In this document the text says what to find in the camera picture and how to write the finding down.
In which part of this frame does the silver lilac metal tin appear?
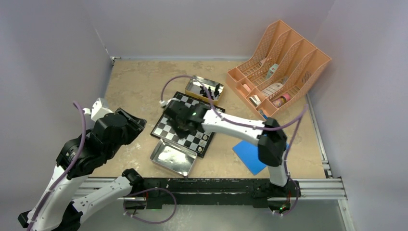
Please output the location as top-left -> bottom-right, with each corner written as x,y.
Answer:
150,139 -> 198,178

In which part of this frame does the yellow metal tin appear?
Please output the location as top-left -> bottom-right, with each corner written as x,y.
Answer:
185,76 -> 224,105

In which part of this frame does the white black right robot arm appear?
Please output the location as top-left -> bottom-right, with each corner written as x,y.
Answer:
160,98 -> 289,196

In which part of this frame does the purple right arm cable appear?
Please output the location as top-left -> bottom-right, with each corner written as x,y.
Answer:
158,75 -> 310,217

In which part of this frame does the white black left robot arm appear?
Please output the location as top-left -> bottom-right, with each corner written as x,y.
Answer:
18,108 -> 147,231

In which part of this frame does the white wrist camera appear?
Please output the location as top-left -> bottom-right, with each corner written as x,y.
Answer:
82,98 -> 113,122
159,98 -> 179,108

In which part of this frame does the black white chess board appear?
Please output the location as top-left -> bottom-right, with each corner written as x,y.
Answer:
150,91 -> 215,158

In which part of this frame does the black chess pieces pile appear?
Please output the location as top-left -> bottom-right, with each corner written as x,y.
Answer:
199,84 -> 221,100

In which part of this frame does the blue mat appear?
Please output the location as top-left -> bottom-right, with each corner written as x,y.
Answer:
232,141 -> 267,175

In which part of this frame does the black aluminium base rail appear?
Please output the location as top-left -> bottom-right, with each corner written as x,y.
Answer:
57,177 -> 355,231

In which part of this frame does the pink desk file organizer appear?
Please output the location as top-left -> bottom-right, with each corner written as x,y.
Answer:
226,20 -> 331,117

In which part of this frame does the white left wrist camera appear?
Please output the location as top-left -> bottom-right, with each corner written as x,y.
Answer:
82,98 -> 113,122

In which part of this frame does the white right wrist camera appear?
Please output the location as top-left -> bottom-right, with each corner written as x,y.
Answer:
159,98 -> 179,108

